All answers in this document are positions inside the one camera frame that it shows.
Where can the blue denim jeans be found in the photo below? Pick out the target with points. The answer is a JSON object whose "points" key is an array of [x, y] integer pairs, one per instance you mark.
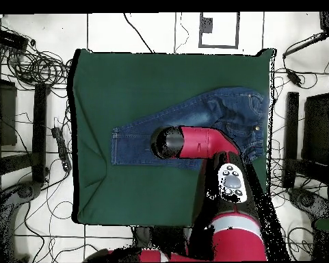
{"points": [[131, 148]]}

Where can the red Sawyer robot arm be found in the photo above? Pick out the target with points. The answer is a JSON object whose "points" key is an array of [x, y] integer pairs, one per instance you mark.
{"points": [[202, 142]]}

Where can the dark flat panel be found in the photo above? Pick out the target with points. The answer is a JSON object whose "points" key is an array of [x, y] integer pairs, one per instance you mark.
{"points": [[317, 128], [6, 115]]}

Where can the dark green table cloth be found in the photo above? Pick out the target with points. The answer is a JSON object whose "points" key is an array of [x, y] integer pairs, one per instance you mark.
{"points": [[153, 76]]}

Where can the black power strip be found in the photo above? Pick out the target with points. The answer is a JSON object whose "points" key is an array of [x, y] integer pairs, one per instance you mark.
{"points": [[62, 149]]}

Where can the black stand beam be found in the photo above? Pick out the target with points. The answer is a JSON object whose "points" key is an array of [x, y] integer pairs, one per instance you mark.
{"points": [[39, 131], [291, 131]]}

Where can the small grey box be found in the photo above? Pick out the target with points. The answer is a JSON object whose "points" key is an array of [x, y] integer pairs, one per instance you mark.
{"points": [[206, 24]]}

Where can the black power adapter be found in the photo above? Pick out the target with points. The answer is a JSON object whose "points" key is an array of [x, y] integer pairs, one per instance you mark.
{"points": [[293, 77]]}

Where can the black electronics box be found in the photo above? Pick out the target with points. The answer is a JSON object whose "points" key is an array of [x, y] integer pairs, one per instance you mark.
{"points": [[9, 39]]}

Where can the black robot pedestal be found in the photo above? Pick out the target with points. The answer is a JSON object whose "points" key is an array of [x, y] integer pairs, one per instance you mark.
{"points": [[164, 238]]}

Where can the grey rectangular frame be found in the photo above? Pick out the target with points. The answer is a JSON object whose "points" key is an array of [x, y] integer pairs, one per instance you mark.
{"points": [[237, 30]]}

